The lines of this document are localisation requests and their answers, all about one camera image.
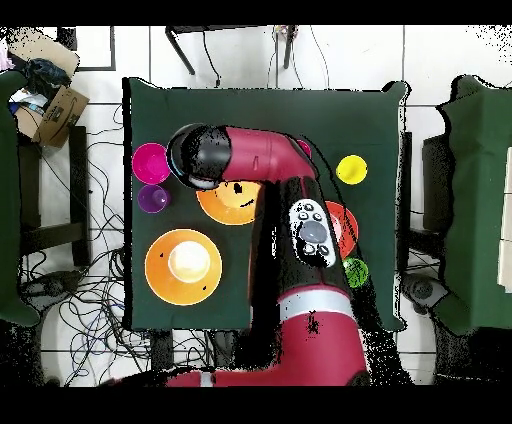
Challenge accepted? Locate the large orange bowl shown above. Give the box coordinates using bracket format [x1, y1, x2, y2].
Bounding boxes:
[195, 179, 262, 226]
[144, 228, 224, 307]

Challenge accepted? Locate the pink plastic bowl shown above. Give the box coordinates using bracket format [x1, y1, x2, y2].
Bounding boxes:
[131, 142, 172, 186]

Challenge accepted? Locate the wide red bowl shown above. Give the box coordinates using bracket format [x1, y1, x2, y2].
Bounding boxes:
[325, 200, 360, 261]

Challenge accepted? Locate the purple plastic cup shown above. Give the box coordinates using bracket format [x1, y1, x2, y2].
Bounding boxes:
[136, 183, 172, 215]

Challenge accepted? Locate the dark green tablecloth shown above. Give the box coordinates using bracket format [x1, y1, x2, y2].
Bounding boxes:
[122, 77, 409, 332]

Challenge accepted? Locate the yellow plastic cup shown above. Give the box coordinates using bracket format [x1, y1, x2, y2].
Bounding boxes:
[335, 154, 368, 186]

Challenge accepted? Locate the green plastic cup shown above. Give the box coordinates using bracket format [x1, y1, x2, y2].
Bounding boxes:
[342, 256, 370, 289]

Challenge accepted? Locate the black metal stand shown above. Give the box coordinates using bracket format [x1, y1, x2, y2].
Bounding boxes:
[164, 24, 299, 77]

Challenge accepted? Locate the open cardboard box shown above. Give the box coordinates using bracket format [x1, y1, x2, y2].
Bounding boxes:
[13, 84, 91, 149]

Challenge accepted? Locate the green covered table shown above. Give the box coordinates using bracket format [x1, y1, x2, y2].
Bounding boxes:
[433, 74, 512, 336]
[0, 69, 41, 327]

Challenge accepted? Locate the dark blue bag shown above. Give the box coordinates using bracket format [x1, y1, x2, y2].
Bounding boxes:
[21, 57, 72, 99]

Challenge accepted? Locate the flat cardboard sheet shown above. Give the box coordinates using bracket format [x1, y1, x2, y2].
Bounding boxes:
[5, 26, 81, 81]

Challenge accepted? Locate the black cable bundle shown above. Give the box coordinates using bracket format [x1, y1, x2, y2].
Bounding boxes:
[17, 103, 213, 387]

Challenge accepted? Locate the black bench frame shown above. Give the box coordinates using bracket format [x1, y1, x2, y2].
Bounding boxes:
[17, 125, 92, 268]

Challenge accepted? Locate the black metal frame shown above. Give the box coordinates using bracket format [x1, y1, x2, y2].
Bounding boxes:
[55, 25, 117, 72]

